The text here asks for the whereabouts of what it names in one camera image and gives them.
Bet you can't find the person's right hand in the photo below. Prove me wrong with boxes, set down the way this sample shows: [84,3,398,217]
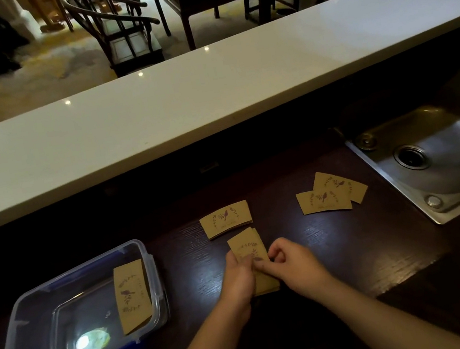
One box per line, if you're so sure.
[249,230,337,308]

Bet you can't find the person's left hand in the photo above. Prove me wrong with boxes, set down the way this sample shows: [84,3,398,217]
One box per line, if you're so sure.
[213,247,264,315]

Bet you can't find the kraft paper cup sleeve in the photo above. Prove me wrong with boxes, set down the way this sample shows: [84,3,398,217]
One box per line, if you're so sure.
[310,164,371,212]
[110,258,157,336]
[225,224,282,300]
[197,199,255,242]
[295,184,353,219]

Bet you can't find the person's right forearm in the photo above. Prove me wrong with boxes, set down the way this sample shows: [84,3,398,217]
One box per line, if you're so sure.
[312,252,460,349]

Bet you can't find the round tap hole cover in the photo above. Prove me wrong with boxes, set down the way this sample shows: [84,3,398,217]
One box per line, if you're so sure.
[354,131,380,154]

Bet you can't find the round sink drain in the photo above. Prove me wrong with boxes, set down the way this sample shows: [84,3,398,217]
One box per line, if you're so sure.
[392,142,432,174]

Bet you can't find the small round sink cap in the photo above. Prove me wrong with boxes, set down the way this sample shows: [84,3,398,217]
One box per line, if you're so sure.
[424,193,444,211]

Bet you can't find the white raised bar counter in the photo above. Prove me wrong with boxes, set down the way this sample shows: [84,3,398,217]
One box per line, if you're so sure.
[0,0,460,238]

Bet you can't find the clear plastic storage container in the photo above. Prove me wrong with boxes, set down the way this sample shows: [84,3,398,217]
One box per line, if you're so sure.
[0,236,176,349]

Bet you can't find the dark wooden round-back armchair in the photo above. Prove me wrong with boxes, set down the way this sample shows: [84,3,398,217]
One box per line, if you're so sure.
[60,0,169,86]

